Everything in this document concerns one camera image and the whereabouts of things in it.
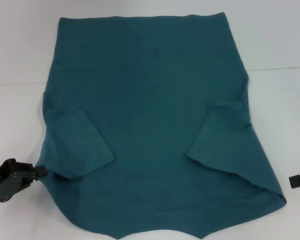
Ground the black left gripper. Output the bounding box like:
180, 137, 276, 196
0, 157, 48, 203

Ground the teal t-shirt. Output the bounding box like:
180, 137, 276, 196
37, 12, 288, 231

